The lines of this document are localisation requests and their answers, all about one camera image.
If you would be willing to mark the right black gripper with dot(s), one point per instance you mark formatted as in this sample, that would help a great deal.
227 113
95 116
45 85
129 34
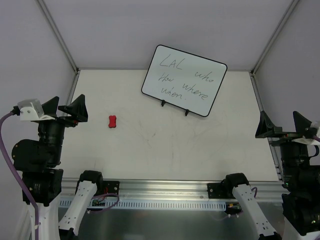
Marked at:
285 135

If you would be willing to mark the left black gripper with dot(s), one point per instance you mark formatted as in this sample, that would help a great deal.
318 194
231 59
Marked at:
62 118

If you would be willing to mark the red whiteboard eraser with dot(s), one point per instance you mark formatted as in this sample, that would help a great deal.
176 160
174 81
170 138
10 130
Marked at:
112 121

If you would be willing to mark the white whiteboard black frame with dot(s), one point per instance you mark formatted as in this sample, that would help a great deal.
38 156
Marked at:
184 80

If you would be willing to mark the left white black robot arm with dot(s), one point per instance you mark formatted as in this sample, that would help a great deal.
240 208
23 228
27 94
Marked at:
38 161

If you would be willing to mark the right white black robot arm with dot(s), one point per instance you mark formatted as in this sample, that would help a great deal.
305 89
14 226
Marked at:
301 205

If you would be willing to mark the left black stand clip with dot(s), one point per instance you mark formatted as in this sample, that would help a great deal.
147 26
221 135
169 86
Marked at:
163 102

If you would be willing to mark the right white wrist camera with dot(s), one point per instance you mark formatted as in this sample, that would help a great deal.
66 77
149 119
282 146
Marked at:
314 139

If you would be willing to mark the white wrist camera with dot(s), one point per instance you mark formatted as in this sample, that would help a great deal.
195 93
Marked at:
32 110
314 139

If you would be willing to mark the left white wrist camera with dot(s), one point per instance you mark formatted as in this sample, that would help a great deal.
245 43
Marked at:
32 110

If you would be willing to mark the left aluminium frame post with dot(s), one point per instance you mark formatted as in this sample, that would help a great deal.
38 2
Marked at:
62 44

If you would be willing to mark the aluminium frame post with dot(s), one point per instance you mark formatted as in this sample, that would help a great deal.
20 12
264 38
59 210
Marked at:
274 36
62 44

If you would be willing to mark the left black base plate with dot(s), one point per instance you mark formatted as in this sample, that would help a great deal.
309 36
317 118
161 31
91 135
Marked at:
108 187

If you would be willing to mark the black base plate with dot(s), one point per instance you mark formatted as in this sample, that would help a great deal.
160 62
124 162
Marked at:
108 187
218 191

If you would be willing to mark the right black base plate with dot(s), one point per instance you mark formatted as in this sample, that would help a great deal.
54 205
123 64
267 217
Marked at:
218 191

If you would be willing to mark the white slotted cable duct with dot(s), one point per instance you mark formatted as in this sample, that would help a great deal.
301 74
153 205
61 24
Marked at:
140 204

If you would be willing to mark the aluminium extrusion rail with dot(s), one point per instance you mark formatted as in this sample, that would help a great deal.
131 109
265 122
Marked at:
189 190

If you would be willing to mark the right aluminium frame post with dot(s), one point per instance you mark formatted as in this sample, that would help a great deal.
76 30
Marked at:
274 36

